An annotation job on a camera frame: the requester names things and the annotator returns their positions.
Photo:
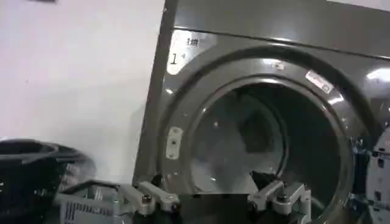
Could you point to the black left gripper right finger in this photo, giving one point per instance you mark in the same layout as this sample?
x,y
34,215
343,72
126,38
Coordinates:
x,y
280,198

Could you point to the grey dryer with round opening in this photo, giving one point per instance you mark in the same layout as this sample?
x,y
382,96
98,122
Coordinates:
x,y
243,45

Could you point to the round dryer door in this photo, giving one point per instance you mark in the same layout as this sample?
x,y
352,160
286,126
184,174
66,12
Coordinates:
x,y
379,179

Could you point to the grey slotted laundry basket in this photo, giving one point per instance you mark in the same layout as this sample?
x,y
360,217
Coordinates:
x,y
91,210

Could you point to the pale grey garment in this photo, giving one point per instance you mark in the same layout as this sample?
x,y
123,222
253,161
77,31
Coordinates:
x,y
225,161

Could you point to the black plastic basket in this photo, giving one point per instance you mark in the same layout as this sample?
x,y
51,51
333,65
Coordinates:
x,y
27,176

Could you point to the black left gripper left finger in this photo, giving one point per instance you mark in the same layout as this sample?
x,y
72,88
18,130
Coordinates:
x,y
161,198

